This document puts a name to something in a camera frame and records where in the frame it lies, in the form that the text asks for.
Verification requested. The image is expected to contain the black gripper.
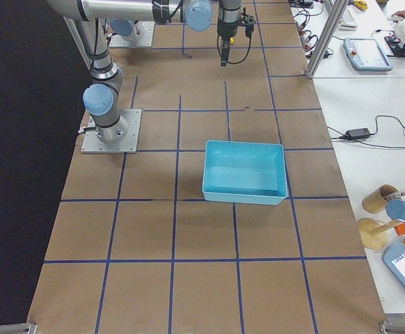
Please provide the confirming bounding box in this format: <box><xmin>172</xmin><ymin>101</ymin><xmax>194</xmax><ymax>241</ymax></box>
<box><xmin>217</xmin><ymin>35</ymin><xmax>236</xmax><ymax>67</ymax></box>

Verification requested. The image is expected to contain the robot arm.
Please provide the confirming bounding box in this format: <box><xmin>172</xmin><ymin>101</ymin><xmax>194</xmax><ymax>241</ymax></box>
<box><xmin>109</xmin><ymin>1</ymin><xmax>255</xmax><ymax>67</ymax></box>
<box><xmin>48</xmin><ymin>1</ymin><xmax>213</xmax><ymax>145</ymax></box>

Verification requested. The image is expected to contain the light blue plastic bin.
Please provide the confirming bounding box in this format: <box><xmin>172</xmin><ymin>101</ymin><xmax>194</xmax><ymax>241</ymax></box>
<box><xmin>202</xmin><ymin>140</ymin><xmax>288</xmax><ymax>205</ymax></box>

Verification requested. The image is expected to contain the white keyboard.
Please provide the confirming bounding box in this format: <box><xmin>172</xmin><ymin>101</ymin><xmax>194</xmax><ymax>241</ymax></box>
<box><xmin>337</xmin><ymin>8</ymin><xmax>358</xmax><ymax>31</ymax></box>

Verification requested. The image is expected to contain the teach pendant upper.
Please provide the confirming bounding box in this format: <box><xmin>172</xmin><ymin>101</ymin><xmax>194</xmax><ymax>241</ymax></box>
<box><xmin>343</xmin><ymin>38</ymin><xmax>392</xmax><ymax>72</ymax></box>

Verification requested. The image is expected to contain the black power adapter right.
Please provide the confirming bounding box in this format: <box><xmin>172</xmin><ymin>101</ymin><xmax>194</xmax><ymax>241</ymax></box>
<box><xmin>344</xmin><ymin>128</ymin><xmax>372</xmax><ymax>140</ymax></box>

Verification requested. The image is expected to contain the cardboard tube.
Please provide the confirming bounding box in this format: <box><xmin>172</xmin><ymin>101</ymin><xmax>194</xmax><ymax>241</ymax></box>
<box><xmin>361</xmin><ymin>184</ymin><xmax>397</xmax><ymax>214</ymax></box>

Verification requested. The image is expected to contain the wooden roll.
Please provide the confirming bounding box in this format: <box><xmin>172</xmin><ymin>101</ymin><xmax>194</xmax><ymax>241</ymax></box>
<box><xmin>357</xmin><ymin>218</ymin><xmax>402</xmax><ymax>251</ymax></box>

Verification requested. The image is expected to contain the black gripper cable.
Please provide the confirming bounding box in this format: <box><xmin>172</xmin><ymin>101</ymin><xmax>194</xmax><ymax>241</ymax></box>
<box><xmin>223</xmin><ymin>8</ymin><xmax>255</xmax><ymax>66</ymax></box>

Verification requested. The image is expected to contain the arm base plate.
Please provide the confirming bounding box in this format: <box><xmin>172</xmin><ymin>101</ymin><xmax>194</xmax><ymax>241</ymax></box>
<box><xmin>81</xmin><ymin>109</ymin><xmax>143</xmax><ymax>154</ymax></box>
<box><xmin>109</xmin><ymin>19</ymin><xmax>155</xmax><ymax>49</ymax></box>

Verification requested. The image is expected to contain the aluminium frame post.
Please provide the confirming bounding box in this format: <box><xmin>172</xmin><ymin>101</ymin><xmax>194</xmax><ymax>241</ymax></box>
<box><xmin>305</xmin><ymin>0</ymin><xmax>348</xmax><ymax>79</ymax></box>

